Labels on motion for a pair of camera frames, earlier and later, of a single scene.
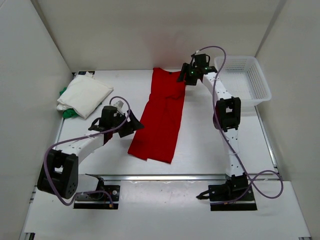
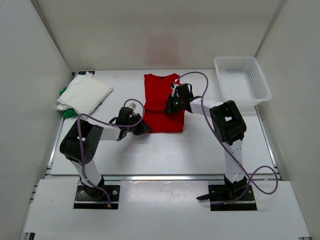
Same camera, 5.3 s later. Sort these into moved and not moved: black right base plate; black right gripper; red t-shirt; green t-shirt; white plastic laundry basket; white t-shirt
Moved: black right gripper; red t-shirt
Not moved: green t-shirt; white plastic laundry basket; white t-shirt; black right base plate
